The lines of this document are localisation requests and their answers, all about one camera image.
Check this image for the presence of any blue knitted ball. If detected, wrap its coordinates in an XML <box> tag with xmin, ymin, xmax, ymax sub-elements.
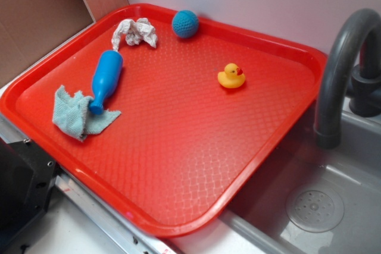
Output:
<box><xmin>171</xmin><ymin>10</ymin><xmax>199</xmax><ymax>39</ymax></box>

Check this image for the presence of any yellow rubber duck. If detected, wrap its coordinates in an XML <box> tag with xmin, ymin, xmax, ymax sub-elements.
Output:
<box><xmin>217</xmin><ymin>63</ymin><xmax>246</xmax><ymax>89</ymax></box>

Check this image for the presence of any red plastic tray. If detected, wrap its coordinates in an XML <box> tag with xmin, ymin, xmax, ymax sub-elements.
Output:
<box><xmin>1</xmin><ymin>4</ymin><xmax>327</xmax><ymax>237</ymax></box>

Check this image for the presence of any grey toy faucet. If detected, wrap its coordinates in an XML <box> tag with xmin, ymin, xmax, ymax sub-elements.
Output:
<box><xmin>314</xmin><ymin>8</ymin><xmax>380</xmax><ymax>149</ymax></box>

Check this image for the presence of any blue plastic bottle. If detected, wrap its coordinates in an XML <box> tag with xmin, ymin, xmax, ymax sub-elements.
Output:
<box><xmin>89</xmin><ymin>51</ymin><xmax>123</xmax><ymax>115</ymax></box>

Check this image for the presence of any silver metal rail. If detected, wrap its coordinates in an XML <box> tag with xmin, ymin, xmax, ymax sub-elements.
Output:
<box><xmin>0</xmin><ymin>114</ymin><xmax>182</xmax><ymax>254</ymax></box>

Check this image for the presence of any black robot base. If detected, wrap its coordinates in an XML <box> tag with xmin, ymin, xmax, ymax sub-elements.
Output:
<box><xmin>1</xmin><ymin>140</ymin><xmax>57</xmax><ymax>236</ymax></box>

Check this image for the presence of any light green cloth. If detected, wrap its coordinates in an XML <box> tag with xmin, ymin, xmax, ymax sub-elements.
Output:
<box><xmin>52</xmin><ymin>85</ymin><xmax>121</xmax><ymax>142</ymax></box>

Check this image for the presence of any grey plastic sink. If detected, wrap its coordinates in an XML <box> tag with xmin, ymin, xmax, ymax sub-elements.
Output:
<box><xmin>221</xmin><ymin>107</ymin><xmax>380</xmax><ymax>253</ymax></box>

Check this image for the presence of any white crumpled cloth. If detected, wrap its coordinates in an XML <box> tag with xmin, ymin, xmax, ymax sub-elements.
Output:
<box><xmin>111</xmin><ymin>18</ymin><xmax>158</xmax><ymax>52</ymax></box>

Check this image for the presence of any brown cardboard panel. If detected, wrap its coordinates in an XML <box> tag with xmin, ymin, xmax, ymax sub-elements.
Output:
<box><xmin>1</xmin><ymin>0</ymin><xmax>128</xmax><ymax>86</ymax></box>

